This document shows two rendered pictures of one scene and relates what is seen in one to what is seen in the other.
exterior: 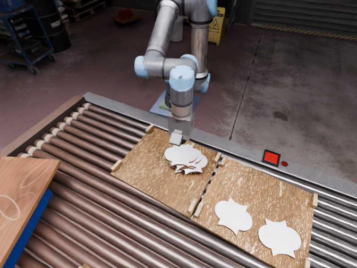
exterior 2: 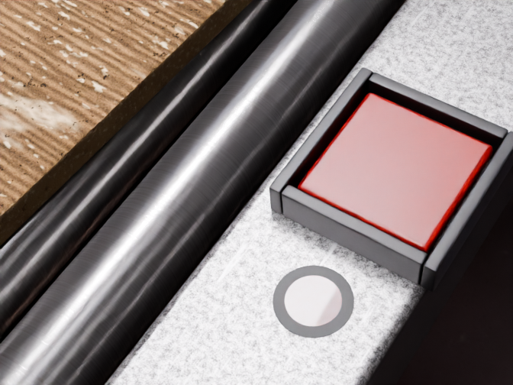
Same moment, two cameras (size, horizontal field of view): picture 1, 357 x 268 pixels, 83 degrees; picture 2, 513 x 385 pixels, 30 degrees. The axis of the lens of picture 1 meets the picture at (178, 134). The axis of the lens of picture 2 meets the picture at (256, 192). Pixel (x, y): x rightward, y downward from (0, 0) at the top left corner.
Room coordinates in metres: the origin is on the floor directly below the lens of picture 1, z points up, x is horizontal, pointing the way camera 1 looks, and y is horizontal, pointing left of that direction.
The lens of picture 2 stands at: (0.58, -0.69, 1.25)
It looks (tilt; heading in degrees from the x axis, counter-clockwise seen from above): 55 degrees down; 103
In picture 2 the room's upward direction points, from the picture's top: 7 degrees counter-clockwise
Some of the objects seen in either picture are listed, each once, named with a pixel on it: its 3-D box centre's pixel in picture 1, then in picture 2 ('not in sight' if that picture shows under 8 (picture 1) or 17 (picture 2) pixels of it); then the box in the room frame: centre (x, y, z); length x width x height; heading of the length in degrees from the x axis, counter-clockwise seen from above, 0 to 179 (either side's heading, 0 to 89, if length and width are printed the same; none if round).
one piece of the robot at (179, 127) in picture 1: (178, 125); not in sight; (0.52, 0.00, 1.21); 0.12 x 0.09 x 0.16; 161
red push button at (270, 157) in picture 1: (271, 158); (395, 174); (0.58, -0.46, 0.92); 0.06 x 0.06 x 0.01; 64
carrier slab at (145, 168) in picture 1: (168, 164); not in sight; (0.54, 0.05, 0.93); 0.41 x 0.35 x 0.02; 61
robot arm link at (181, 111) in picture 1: (180, 105); not in sight; (0.54, -0.01, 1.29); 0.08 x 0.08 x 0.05
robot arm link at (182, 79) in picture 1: (181, 85); not in sight; (0.55, -0.01, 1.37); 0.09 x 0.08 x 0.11; 170
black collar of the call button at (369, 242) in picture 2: (271, 158); (395, 173); (0.58, -0.46, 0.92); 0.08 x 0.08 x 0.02; 64
